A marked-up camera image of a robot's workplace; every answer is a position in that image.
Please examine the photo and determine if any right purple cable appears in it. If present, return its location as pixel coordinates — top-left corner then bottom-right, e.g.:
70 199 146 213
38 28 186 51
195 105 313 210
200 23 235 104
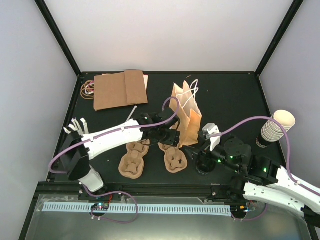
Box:
214 115 320 198

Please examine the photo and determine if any white slotted cable duct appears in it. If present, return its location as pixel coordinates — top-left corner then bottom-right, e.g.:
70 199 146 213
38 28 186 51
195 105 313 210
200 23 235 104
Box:
42 202 231 217

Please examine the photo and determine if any brown flat paper bag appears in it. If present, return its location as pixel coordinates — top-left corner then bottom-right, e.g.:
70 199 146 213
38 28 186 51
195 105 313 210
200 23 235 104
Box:
80 70 149 111

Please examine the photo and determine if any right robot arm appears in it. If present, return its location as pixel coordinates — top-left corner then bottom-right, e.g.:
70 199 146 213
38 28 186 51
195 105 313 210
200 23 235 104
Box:
182 136 320 228

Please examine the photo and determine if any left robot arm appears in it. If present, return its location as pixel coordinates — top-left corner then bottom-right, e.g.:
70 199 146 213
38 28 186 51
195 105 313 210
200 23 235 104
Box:
59 107 181 200

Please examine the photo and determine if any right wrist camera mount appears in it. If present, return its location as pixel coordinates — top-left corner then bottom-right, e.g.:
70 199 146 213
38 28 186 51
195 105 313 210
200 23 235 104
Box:
199 123 222 152

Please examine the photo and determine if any purple cable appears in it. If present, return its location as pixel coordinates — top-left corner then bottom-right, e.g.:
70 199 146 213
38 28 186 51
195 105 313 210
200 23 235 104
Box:
48 96 181 175
214 115 320 198

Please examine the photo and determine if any black frame post left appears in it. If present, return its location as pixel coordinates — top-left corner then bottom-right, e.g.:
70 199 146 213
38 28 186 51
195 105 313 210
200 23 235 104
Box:
34 0 82 77

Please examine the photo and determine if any black frame post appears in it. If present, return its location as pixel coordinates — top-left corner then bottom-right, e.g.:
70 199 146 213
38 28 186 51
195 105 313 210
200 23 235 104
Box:
255 0 304 77
34 0 82 77

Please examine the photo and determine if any yellow paper takeout bag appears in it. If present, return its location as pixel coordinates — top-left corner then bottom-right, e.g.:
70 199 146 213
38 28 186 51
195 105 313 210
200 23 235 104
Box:
169 79 202 148

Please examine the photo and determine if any single cardboard cup carrier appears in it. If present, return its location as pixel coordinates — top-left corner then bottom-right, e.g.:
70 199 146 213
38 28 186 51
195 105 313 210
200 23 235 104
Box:
158 143 188 174

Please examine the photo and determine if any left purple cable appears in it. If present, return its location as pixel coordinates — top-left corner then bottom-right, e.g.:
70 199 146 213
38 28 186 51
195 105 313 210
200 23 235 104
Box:
48 96 181 175

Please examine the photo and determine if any stack of paper cups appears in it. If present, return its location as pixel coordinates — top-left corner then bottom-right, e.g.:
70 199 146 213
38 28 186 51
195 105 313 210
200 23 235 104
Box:
256 109 296 148

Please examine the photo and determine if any white wrapped straw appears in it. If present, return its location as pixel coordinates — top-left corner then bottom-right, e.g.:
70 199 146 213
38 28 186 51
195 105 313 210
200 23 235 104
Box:
126 105 138 122

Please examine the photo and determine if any black frame post right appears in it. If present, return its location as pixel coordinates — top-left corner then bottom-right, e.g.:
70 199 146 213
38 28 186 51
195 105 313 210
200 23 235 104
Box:
255 0 304 77

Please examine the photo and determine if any cardboard cup carrier stack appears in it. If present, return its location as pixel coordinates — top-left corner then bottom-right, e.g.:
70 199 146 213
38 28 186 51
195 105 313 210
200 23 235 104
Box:
118 139 150 180

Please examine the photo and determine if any cup of wrapped straws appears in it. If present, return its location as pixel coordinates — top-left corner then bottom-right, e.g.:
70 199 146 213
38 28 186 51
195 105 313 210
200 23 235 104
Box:
63 118 89 136

